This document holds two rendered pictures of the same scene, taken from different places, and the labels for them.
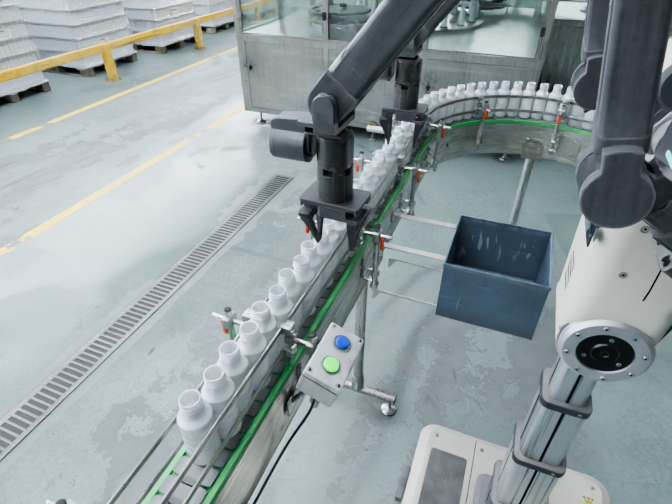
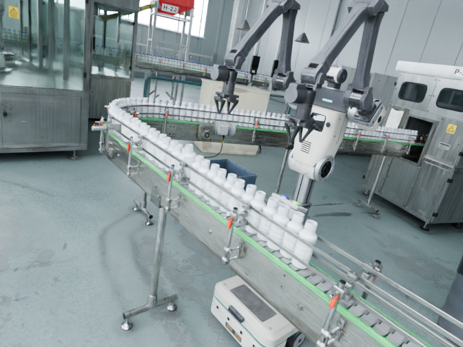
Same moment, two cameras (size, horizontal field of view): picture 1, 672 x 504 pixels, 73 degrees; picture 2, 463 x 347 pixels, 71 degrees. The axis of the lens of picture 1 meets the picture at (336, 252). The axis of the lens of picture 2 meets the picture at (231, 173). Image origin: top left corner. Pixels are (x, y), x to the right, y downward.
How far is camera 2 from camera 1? 1.29 m
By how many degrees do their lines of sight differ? 59
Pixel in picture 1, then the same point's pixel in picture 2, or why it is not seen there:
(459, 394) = (191, 277)
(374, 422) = (173, 318)
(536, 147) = not seen: hidden behind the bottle
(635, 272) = (336, 134)
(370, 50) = (331, 58)
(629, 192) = (370, 98)
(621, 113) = (366, 78)
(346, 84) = (325, 69)
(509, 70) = (68, 98)
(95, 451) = not seen: outside the picture
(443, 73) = (16, 102)
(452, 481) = (250, 295)
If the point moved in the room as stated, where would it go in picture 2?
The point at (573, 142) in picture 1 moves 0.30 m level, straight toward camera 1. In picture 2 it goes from (173, 127) to (187, 136)
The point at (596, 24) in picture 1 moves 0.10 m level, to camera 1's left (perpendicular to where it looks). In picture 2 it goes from (286, 60) to (280, 58)
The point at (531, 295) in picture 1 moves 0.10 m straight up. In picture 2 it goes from (251, 182) to (254, 166)
